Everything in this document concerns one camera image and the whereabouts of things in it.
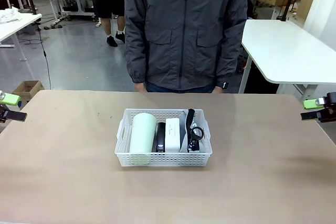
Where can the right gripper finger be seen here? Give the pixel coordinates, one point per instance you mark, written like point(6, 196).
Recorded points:
point(312, 103)
point(312, 116)

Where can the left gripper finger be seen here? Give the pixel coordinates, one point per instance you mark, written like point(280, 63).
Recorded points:
point(15, 116)
point(10, 98)

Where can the black magnifying glass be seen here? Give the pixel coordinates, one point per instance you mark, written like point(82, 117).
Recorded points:
point(189, 119)

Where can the pale green plastic cup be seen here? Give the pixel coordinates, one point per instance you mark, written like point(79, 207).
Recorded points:
point(143, 134)

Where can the white rectangular box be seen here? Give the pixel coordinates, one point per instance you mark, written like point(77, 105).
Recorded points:
point(172, 134)

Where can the black stapler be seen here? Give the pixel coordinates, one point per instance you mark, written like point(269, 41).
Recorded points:
point(160, 137)

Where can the person's left forearm gray sleeve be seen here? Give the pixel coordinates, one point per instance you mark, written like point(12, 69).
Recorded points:
point(228, 61)

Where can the person's right forearm gray sleeve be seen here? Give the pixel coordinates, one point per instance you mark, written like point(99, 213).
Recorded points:
point(135, 61)

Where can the white perforated plastic basket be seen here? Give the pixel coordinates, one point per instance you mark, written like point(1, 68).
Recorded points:
point(162, 159)

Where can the person's left hand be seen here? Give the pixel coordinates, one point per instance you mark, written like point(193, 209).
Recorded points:
point(218, 89)

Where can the person's right hand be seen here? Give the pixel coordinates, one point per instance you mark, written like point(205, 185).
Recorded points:
point(139, 87)

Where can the open cardboard box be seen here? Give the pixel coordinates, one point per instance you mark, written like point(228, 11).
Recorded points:
point(29, 87)

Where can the white table with rounded corner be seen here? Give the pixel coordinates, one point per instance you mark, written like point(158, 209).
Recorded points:
point(283, 51)

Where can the white desk with cloth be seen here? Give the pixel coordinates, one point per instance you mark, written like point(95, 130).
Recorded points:
point(15, 28)

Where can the crumpled white cloth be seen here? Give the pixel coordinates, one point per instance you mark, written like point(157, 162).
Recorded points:
point(9, 15)

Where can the black smartwatch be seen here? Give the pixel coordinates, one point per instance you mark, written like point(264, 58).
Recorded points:
point(225, 85)

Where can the blue jeans legs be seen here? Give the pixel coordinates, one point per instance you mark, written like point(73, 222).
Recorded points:
point(157, 87)

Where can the gray jacket torso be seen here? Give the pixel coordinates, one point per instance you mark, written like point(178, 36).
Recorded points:
point(183, 24)

